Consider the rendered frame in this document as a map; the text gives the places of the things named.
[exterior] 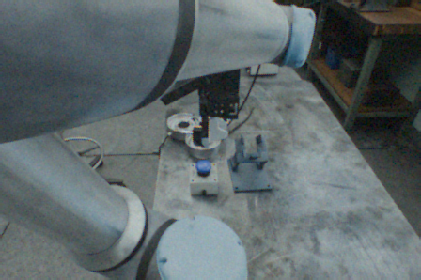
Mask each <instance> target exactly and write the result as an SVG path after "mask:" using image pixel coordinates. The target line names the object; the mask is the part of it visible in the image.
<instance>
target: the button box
mask: <svg viewBox="0 0 421 280"><path fill-rule="evenodd" d="M195 166H196V164H190V194H191V195H203V196H206V195H214V194H218V178H217V163H212V164H211V170H210V171H209V172H207V173H200V172H198V171H197V170H196V168H195Z"/></svg>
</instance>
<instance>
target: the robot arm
mask: <svg viewBox="0 0 421 280"><path fill-rule="evenodd" d="M314 30H315V14H314V12H313V11H312V10H311V9H309V8H297V7H296V6H279V5H277V4H276V3H275V2H273V1H271V0H0V218H4V219H5V220H7V221H11V222H12V223H13V224H16V225H18V226H22V227H23V228H27V229H28V230H30V231H33V232H35V233H36V234H40V235H41V236H44V237H45V238H47V239H50V240H52V241H56V242H57V243H60V244H62V245H64V246H65V251H66V252H67V254H68V257H69V258H70V260H71V261H72V262H73V263H75V264H76V265H77V266H78V267H82V268H83V269H85V270H89V271H91V272H95V273H97V274H101V275H103V276H105V277H108V278H109V279H110V280H247V260H246V254H245V250H244V247H243V246H242V243H241V240H240V238H239V237H238V235H237V234H235V232H234V231H233V230H232V229H231V228H230V227H229V226H227V225H225V224H224V223H223V222H220V221H219V220H217V219H214V218H212V217H210V216H201V215H196V216H195V218H192V219H189V217H188V216H186V217H184V218H182V219H179V220H177V219H174V218H172V217H171V216H167V215H166V214H162V213H160V212H158V211H156V210H154V209H151V208H149V207H147V206H146V204H144V203H143V201H141V200H140V198H139V197H138V196H137V195H136V194H134V193H133V191H130V190H129V189H128V188H124V187H121V186H110V184H109V183H107V182H106V181H105V180H104V179H103V178H102V177H101V176H100V175H99V174H98V173H97V172H96V171H95V170H94V169H93V168H92V167H90V166H89V165H88V164H87V163H86V162H85V160H83V159H82V157H80V156H79V155H78V154H77V152H74V150H73V149H72V148H71V147H70V146H69V145H67V143H66V142H65V141H64V140H63V139H62V138H61V137H59V136H58V135H57V134H56V133H55V132H61V131H64V130H66V129H72V128H75V127H81V126H84V125H87V124H92V123H95V122H97V121H103V120H105V119H107V118H112V117H115V116H120V115H123V114H128V113H130V112H132V111H137V110H139V109H140V108H144V107H146V106H148V105H151V104H152V103H154V102H156V101H157V100H158V99H160V100H161V101H162V103H163V104H164V105H168V104H170V103H172V102H174V101H177V100H178V99H180V98H183V97H184V96H186V95H189V93H192V92H194V91H195V90H197V94H198V95H199V115H200V116H201V118H202V145H204V146H205V148H209V142H214V141H217V140H220V139H226V138H227V131H225V128H226V126H227V124H226V122H225V121H223V120H221V119H220V118H227V119H238V113H239V105H240V95H239V89H240V79H241V68H248V67H251V66H255V65H260V64H265V63H269V64H273V65H278V67H281V68H282V67H283V66H286V67H291V68H299V67H301V66H302V65H303V63H304V62H305V60H306V58H307V54H308V52H309V49H310V44H311V42H312V36H313V34H314ZM235 103H237V104H238V107H237V114H235ZM209 116H210V118H209ZM218 117H219V118H218Z"/></svg>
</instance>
